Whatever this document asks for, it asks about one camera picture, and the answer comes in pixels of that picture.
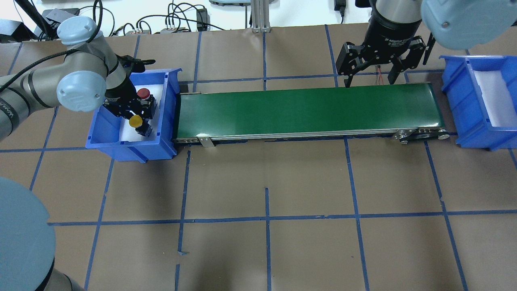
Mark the white foam pad source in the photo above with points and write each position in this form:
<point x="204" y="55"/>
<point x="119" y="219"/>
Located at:
<point x="128" y="133"/>

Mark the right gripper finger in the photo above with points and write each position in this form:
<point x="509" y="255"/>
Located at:
<point x="350" y="61"/>
<point x="416" y="51"/>

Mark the yellow push button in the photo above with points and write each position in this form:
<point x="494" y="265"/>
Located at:
<point x="141" y="125"/>

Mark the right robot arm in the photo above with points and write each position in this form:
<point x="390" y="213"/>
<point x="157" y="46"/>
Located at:
<point x="453" y="24"/>

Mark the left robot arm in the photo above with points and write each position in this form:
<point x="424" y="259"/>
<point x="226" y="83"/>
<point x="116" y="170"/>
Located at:
<point x="84" y="77"/>

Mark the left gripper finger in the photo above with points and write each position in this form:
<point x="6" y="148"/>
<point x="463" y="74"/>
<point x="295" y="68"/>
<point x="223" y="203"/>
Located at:
<point x="148" y="108"/>

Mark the blue source bin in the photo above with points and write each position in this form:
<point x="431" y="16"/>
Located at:
<point x="115" y="137"/>

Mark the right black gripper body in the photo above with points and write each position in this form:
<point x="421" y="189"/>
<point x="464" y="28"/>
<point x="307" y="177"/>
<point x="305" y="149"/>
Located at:
<point x="390" y="33"/>

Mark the aluminium frame post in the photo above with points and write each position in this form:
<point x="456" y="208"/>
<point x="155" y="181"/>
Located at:
<point x="260" y="16"/>

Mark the blue destination bin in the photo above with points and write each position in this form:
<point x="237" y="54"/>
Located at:
<point x="466" y="104"/>

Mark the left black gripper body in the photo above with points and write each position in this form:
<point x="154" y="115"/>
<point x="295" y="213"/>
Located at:
<point x="121" y="91"/>

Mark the red push button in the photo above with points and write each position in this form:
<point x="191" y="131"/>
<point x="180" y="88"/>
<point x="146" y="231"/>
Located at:
<point x="143" y="93"/>

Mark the green conveyor belt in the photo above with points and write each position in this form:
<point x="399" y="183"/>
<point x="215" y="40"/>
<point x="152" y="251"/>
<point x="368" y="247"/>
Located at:
<point x="407" y="112"/>

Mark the white foam pad destination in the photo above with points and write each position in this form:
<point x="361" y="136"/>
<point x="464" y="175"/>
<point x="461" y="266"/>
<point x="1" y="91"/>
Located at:
<point x="496" y="98"/>

